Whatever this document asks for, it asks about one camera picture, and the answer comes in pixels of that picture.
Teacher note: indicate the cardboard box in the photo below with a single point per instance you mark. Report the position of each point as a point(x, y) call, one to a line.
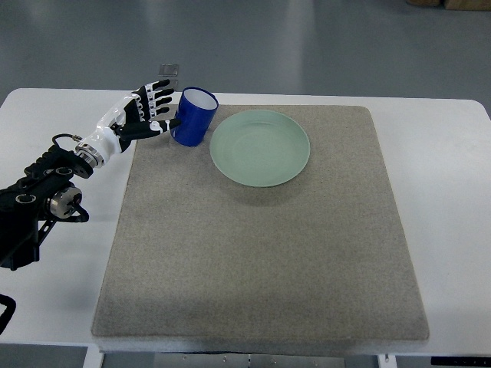
point(467, 5)

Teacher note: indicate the metal floor plate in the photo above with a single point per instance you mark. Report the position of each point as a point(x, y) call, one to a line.
point(169, 72)

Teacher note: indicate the light green plate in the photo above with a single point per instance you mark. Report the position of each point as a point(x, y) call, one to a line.
point(259, 148)

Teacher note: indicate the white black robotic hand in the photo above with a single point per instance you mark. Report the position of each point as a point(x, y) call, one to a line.
point(128, 120)

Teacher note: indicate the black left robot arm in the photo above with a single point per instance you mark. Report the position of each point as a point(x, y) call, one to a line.
point(45, 195)

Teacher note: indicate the blue mug white inside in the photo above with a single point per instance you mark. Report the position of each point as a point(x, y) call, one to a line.
point(195, 111)

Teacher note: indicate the grey felt mat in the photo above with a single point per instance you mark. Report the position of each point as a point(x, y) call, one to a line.
point(320, 258)

